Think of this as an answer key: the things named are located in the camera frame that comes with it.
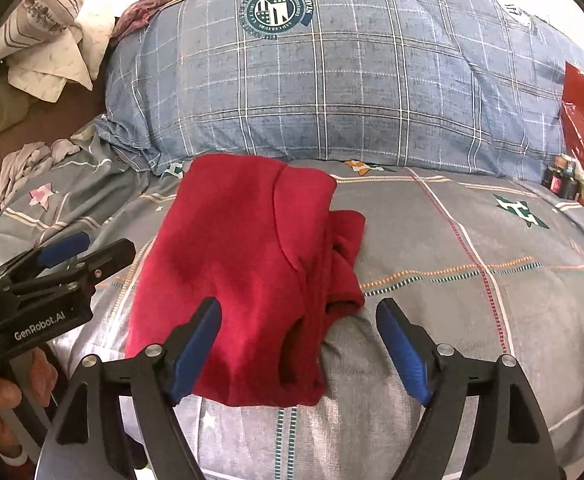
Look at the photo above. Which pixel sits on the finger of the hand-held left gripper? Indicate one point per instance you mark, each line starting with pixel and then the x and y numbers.
pixel 64 249
pixel 107 257

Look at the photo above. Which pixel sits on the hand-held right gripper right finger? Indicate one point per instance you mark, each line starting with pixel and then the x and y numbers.
pixel 401 345

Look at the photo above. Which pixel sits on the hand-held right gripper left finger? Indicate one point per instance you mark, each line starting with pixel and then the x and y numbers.
pixel 197 345

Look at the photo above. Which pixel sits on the red knit garment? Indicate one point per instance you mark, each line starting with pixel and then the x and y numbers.
pixel 242 240

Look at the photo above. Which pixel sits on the grey printed bed sheet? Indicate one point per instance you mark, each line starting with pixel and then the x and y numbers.
pixel 471 310

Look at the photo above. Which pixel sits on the crumpled pale grey cloth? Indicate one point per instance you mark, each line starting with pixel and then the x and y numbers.
pixel 27 162

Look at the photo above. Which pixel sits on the white floral cloth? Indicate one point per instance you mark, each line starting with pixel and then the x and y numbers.
pixel 62 60

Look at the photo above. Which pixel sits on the dark small bottle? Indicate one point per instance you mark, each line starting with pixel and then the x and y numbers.
pixel 570 185
pixel 551 177

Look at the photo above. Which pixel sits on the white striped cloth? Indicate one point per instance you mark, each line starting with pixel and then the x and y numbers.
pixel 32 15

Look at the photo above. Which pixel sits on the maroon patterned cloth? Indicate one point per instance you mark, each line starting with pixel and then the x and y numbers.
pixel 147 5

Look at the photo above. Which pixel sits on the blue plaid pillow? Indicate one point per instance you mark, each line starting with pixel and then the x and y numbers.
pixel 351 85

